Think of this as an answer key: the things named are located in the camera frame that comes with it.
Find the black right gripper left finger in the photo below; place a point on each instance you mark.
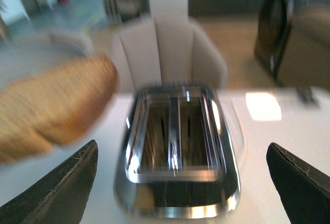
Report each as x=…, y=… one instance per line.
x=60, y=196

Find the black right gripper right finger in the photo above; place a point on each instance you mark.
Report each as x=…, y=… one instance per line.
x=303, y=189

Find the toast bread slice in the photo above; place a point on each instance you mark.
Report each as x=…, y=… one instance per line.
x=54, y=107

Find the chrome toaster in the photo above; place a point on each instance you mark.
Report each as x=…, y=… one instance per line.
x=177, y=158

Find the beige chair left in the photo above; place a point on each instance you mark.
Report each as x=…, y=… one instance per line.
x=78, y=41

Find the beige chair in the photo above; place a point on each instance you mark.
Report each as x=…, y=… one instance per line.
x=78, y=41
x=156, y=51

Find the beige chair right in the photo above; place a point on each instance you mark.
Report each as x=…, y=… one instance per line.
x=156, y=51

